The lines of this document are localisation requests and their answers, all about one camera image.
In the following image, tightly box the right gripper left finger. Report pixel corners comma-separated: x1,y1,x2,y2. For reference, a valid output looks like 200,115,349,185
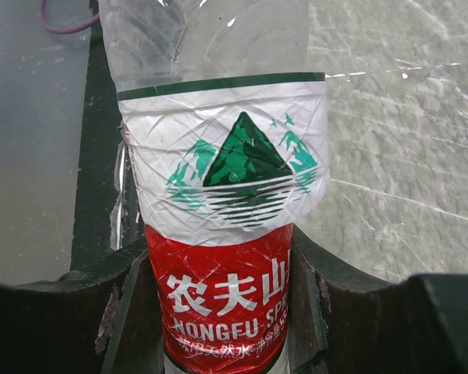
0,238,163,373

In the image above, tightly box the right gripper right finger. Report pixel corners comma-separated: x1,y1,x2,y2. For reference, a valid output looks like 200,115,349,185
288,228,468,373

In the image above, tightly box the red label water bottle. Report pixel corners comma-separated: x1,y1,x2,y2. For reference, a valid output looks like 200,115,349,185
99,1,330,373

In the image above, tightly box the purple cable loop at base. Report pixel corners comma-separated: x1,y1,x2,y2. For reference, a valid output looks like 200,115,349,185
38,0,102,35

